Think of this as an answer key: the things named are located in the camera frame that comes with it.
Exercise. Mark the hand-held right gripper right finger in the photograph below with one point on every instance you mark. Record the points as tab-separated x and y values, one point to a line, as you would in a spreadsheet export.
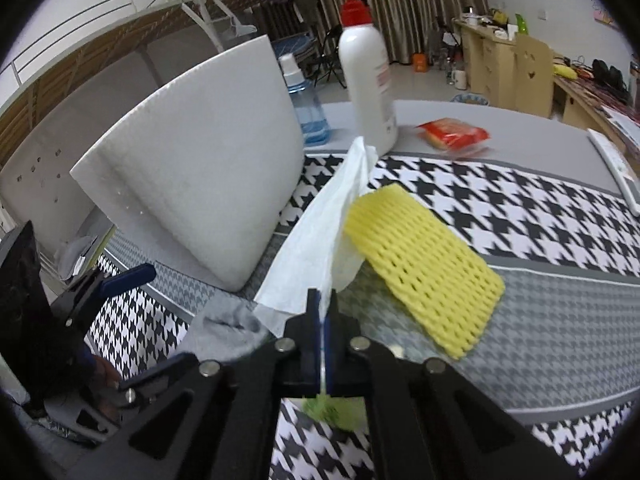
327	355

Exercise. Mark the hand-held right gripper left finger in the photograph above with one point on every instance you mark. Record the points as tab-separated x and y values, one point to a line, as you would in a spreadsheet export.
312	320

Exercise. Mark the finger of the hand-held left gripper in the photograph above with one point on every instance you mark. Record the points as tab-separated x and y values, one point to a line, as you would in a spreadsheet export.
130	277
150	380

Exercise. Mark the green plastic bag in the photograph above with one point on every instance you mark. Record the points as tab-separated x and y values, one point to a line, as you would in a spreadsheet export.
335	412

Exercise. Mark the white tissue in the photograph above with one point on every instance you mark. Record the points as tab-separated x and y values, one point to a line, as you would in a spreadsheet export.
310	240

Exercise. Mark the grey sock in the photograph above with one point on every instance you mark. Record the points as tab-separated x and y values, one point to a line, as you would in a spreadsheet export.
225	330

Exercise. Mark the yellow foam net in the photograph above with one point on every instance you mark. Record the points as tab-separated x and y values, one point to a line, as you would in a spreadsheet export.
425	260

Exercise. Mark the white foam box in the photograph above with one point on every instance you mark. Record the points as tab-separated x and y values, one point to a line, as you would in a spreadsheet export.
200	160

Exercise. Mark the yellow soft toy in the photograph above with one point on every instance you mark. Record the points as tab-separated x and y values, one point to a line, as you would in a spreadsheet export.
564	70

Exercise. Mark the person's left hand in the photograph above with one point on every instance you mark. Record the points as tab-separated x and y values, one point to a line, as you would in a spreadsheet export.
104	372

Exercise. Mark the blue mouthwash bottle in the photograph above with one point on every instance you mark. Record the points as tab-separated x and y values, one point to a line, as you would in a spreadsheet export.
307	110

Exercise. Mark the red snack packet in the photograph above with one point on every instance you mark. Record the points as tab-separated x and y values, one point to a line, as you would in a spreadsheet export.
452	135

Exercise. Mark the white pump lotion bottle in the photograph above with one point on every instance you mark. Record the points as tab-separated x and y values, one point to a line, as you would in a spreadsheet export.
367	85

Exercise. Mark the black folding chair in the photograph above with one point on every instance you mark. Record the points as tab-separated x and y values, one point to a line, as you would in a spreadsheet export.
327	50

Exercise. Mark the waste bin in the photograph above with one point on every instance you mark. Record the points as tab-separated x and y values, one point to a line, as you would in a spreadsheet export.
470	99

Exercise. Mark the white hanging garment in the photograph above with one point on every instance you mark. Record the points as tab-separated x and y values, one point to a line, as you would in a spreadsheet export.
240	27

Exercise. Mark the blue checked mattress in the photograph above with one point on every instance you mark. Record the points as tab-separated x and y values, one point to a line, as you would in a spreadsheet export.
295	44

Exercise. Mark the orange container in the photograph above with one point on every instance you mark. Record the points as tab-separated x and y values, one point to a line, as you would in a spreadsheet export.
420	62

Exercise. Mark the white mug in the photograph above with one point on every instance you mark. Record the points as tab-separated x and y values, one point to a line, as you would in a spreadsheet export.
460	80

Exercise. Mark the wooden desk with drawers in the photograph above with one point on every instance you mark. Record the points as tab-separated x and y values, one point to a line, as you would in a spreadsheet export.
487	65

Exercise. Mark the brown curtains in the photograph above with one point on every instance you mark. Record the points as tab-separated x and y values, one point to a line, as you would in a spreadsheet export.
400	5

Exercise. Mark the wooden chair with smiley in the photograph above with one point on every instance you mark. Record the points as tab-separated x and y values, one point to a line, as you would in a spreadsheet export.
532	75

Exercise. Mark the white remote control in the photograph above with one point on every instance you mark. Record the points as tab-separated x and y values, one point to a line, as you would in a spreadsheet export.
617	165

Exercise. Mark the long wooden desk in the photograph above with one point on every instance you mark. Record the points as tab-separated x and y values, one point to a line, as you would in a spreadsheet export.
590	105

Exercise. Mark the printed papers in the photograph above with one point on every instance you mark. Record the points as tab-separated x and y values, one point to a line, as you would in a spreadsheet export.
625	122

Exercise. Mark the black headphones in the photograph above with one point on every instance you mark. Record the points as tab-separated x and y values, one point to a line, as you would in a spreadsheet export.
607	74

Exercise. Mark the pink wall poster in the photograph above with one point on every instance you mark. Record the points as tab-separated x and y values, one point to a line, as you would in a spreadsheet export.
605	14

